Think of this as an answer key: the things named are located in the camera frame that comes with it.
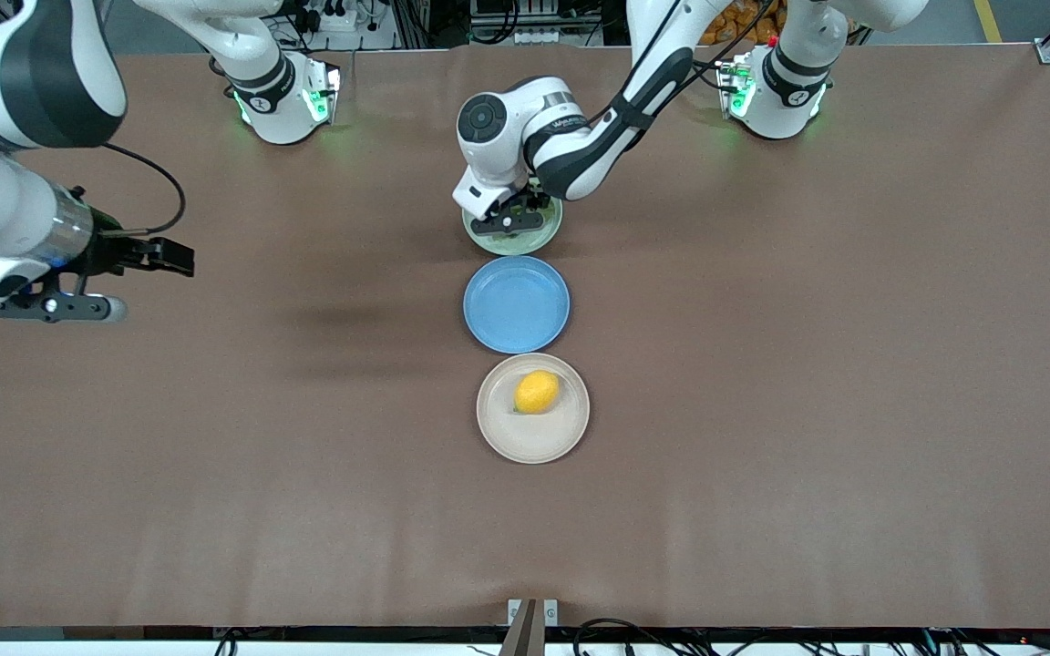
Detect yellow lemon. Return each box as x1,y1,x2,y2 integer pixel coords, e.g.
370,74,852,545
514,370,561,415

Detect pale green round plate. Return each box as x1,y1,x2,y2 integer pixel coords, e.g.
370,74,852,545
461,187,563,256

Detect blue round plate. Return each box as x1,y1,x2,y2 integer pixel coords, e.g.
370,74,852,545
463,255,571,354

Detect beige round plate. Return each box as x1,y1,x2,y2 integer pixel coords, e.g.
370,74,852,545
476,353,591,465

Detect white power strip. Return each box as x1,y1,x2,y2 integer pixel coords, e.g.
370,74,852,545
300,0,359,34

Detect brown table cover sheet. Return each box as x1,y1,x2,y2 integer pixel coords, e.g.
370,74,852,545
0,41,1050,630

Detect orange snack bags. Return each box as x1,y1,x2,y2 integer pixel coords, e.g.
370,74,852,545
703,0,786,46

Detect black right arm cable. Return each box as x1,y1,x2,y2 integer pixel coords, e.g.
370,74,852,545
101,143,187,238

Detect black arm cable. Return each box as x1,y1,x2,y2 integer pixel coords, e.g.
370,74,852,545
616,0,777,119
101,143,187,238

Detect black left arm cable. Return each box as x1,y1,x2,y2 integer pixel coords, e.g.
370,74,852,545
616,0,777,119

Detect metal bracket with pole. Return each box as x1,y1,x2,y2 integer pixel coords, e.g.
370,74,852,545
498,598,560,656

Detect black cables under table edge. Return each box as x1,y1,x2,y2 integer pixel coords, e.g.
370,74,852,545
213,612,1050,656

